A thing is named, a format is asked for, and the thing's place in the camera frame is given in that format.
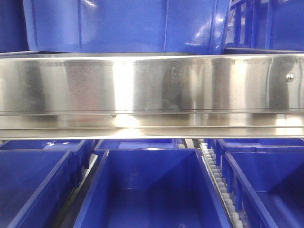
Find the lower blue bin centre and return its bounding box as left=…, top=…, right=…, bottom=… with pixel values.
left=74, top=149, right=230, bottom=228

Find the large blue bin centre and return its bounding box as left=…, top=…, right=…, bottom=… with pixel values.
left=23, top=0, right=230, bottom=55

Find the lower blue bin right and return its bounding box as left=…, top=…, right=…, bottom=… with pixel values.
left=224, top=151, right=304, bottom=228

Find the steel shelf front rail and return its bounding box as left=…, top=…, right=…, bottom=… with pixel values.
left=0, top=52, right=304, bottom=140

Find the rail screw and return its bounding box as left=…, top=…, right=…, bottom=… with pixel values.
left=285, top=74, right=295, bottom=83

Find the lower roller track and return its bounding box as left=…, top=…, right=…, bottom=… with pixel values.
left=198, top=139, right=250, bottom=228

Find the blue bin far right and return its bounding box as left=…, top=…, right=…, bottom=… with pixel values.
left=224, top=0, right=304, bottom=51

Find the lower blue bin left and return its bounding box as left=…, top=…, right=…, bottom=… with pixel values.
left=0, top=149, right=73, bottom=228

